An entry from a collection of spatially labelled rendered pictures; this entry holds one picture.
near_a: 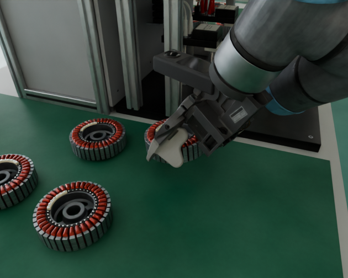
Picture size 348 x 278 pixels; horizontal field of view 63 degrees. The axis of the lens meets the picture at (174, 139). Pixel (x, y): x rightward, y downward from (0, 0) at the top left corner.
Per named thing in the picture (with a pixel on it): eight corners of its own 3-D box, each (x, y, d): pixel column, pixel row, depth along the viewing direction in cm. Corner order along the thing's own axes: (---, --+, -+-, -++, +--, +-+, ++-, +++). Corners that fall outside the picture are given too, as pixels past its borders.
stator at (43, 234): (126, 207, 47) (124, 191, 45) (82, 266, 39) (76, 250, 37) (73, 186, 51) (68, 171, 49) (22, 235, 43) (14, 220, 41)
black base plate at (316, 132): (311, 51, 107) (312, 45, 106) (318, 153, 59) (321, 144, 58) (191, 38, 120) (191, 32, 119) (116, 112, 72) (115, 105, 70)
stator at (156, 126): (220, 144, 52) (220, 126, 50) (177, 174, 46) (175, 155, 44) (177, 126, 59) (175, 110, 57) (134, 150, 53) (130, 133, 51)
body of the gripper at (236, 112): (204, 160, 42) (249, 113, 32) (168, 116, 44) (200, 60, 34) (235, 138, 46) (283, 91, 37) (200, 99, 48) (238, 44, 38)
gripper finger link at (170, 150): (156, 186, 44) (198, 148, 41) (133, 156, 46) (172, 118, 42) (165, 181, 47) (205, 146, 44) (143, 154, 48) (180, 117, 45)
